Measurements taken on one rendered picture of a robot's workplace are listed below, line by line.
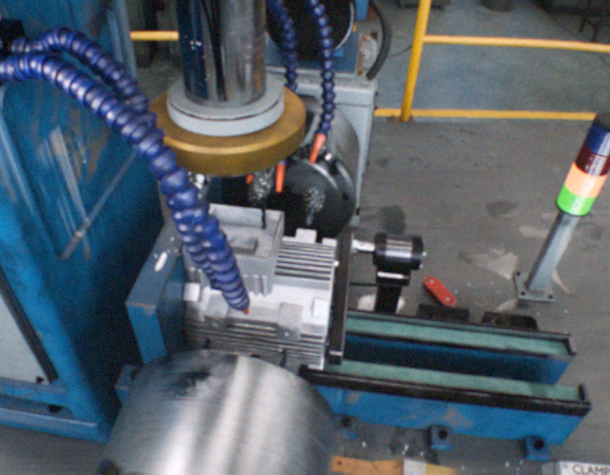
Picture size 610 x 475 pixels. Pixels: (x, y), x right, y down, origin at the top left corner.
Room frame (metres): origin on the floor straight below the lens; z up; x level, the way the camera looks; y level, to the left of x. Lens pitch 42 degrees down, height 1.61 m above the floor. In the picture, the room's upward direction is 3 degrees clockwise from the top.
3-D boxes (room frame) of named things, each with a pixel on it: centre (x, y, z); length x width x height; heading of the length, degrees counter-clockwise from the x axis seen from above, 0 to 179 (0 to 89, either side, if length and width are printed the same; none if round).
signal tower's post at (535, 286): (0.77, -0.51, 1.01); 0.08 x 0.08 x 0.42; 85
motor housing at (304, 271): (0.52, 0.06, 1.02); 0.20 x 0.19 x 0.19; 85
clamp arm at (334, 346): (0.54, -0.06, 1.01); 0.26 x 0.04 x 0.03; 175
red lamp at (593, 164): (0.77, -0.51, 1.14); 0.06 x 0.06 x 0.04
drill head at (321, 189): (0.85, 0.02, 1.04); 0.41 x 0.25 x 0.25; 175
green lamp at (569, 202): (0.77, -0.51, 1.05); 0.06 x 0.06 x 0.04
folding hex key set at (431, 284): (0.73, -0.29, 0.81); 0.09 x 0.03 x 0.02; 29
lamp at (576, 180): (0.77, -0.51, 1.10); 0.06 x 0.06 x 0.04
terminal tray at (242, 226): (0.52, 0.10, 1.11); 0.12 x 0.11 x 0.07; 85
